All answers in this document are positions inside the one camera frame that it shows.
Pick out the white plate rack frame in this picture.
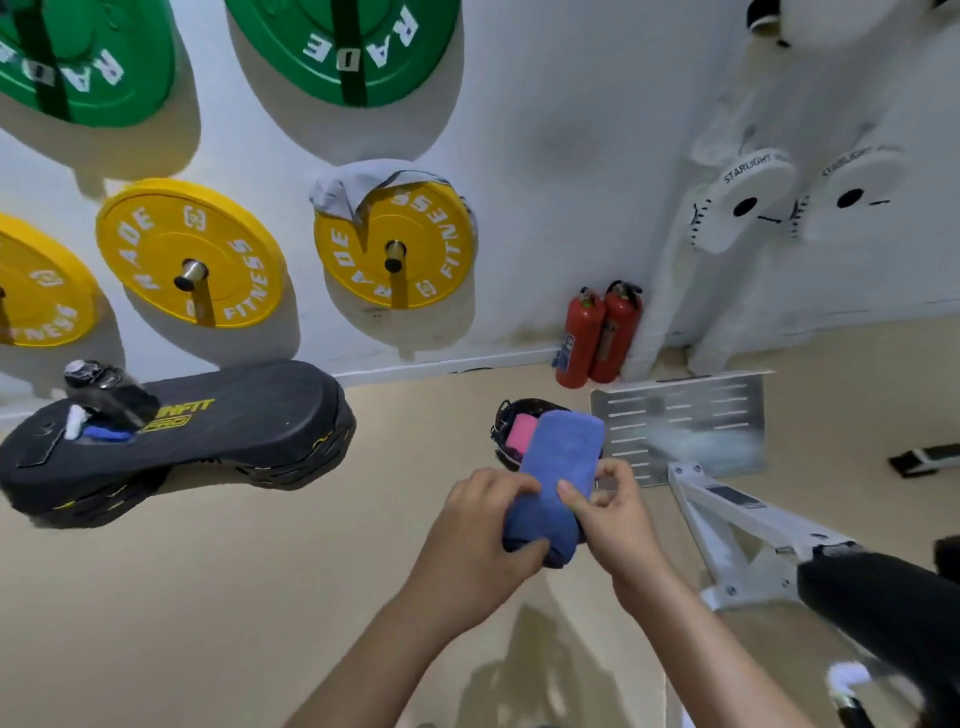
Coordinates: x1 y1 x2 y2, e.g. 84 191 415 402
621 30 960 381

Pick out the white machine frame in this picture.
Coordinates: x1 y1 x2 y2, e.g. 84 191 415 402
667 460 865 613

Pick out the black padded bench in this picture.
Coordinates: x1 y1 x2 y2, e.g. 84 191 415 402
0 359 358 531

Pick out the black basket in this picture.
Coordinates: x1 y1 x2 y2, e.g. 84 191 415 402
490 398 571 474

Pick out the pink rolled cloth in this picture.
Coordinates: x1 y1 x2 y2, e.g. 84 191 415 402
504 413 540 459

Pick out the white weight plate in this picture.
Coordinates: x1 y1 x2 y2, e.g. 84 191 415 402
745 0 948 51
688 147 798 256
790 142 911 243

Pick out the grey cloth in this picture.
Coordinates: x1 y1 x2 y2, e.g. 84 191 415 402
309 158 454 228

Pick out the green weight plate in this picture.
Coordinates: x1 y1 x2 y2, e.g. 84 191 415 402
223 0 462 108
0 0 177 129

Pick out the red fire extinguisher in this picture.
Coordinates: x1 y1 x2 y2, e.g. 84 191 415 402
555 288 607 390
589 280 645 385

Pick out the person's right hand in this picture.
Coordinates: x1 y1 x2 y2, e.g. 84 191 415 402
556 459 675 612

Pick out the person's left hand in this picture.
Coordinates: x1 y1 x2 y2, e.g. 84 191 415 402
405 468 552 640

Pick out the white handle cap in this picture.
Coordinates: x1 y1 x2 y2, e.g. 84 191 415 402
825 660 876 700

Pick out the person's right forearm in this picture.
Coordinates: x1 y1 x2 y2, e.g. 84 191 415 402
613 558 817 728

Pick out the slotted metal foot plate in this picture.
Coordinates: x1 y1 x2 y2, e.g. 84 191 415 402
589 370 769 489

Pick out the black and white bar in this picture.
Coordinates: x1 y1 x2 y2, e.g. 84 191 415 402
888 443 960 480

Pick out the yellow weight plate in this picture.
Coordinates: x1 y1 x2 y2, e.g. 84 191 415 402
313 180 478 311
95 177 288 330
0 213 101 349

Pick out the person's left forearm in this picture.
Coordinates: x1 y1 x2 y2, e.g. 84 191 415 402
285 592 481 728

